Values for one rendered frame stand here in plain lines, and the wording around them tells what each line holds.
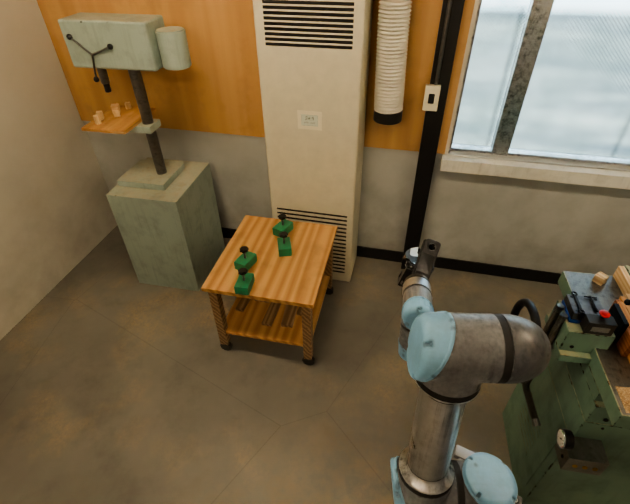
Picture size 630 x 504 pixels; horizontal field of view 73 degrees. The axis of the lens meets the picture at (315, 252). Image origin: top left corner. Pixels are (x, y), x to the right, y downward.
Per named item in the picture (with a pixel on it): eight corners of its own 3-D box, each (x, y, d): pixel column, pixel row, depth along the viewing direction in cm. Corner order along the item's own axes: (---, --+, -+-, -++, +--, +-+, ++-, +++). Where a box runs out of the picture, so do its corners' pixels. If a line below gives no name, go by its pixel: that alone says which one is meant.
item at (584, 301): (561, 301, 140) (567, 289, 136) (597, 305, 138) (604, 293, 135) (572, 332, 130) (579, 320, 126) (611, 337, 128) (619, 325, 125)
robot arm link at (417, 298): (399, 334, 104) (402, 305, 100) (400, 308, 113) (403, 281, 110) (432, 338, 103) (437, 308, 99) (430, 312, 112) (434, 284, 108)
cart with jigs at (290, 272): (254, 278, 291) (243, 199, 251) (335, 290, 281) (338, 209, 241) (217, 354, 242) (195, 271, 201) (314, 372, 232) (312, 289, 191)
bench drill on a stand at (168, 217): (164, 239, 326) (93, 6, 226) (240, 249, 316) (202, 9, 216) (131, 281, 290) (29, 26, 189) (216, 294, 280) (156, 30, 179)
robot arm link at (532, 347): (583, 314, 66) (478, 319, 115) (512, 312, 67) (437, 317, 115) (589, 391, 64) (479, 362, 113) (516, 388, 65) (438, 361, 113)
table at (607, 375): (531, 278, 166) (536, 267, 162) (615, 287, 162) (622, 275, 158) (576, 422, 120) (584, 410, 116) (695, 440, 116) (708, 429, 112)
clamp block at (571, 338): (547, 316, 147) (556, 298, 141) (589, 321, 145) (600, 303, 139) (558, 350, 136) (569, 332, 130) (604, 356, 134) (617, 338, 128)
